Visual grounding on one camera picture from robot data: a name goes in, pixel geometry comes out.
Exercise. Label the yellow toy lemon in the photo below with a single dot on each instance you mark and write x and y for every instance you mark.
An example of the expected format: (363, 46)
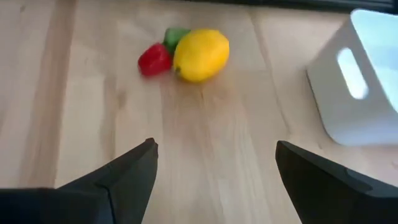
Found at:
(201, 55)

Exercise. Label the white plastic bin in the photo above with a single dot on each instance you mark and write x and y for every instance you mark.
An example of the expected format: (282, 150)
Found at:
(335, 109)

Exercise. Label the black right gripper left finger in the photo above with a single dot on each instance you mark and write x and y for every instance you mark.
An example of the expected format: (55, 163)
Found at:
(124, 186)

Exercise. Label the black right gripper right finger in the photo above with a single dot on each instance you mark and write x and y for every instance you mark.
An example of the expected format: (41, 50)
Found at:
(326, 193)

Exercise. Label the red toy pepper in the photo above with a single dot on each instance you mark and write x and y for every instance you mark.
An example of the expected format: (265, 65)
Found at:
(154, 59)

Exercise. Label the green toy pepper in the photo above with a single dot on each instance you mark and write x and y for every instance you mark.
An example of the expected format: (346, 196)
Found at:
(174, 38)

